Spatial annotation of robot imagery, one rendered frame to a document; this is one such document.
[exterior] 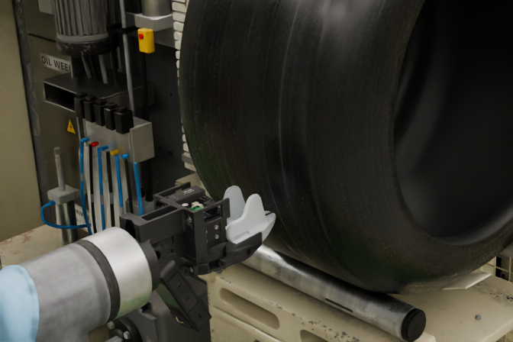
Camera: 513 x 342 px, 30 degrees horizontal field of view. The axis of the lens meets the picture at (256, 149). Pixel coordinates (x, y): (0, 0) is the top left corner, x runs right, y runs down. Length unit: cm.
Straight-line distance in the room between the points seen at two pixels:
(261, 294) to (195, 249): 38
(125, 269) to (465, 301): 68
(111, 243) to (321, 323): 43
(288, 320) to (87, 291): 47
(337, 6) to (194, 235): 29
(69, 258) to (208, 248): 17
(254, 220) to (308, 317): 28
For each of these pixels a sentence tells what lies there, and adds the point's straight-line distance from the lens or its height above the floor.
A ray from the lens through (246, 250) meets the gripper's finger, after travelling 108.
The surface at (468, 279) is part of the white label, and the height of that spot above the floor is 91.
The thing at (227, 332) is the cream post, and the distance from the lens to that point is 168.
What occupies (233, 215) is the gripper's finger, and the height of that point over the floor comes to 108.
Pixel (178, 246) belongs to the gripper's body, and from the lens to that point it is 105.
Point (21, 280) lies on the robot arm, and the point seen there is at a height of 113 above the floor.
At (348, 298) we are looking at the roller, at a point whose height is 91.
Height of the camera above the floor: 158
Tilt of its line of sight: 22 degrees down
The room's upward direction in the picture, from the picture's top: 3 degrees counter-clockwise
